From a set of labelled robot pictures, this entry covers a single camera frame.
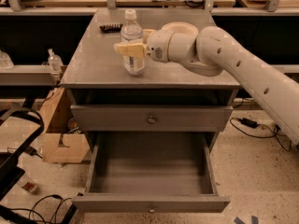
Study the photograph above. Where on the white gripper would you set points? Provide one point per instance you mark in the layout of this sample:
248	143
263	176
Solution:
157	46

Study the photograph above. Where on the clear plastic water bottle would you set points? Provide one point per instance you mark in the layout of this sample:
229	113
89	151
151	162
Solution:
131	31

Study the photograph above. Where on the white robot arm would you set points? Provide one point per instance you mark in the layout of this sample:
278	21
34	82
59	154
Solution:
210	51

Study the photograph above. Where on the grey wooden drawer cabinet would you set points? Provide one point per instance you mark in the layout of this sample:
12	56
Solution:
96	76

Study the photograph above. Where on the clear pump bottle left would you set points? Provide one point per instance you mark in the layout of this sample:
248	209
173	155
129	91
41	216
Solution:
54	61

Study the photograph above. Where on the closed grey top drawer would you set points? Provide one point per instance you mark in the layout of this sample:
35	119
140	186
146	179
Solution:
151	118

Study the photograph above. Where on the open grey middle drawer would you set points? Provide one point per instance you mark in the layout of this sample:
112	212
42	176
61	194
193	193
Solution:
151	172

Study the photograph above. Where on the cardboard box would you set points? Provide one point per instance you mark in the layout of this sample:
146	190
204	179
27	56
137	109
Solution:
60	142

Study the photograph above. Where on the clear plastic dome lid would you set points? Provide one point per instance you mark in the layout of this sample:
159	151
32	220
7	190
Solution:
5	61

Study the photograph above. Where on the black power adapter with cable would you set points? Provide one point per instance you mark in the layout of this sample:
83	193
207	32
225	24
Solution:
274	132

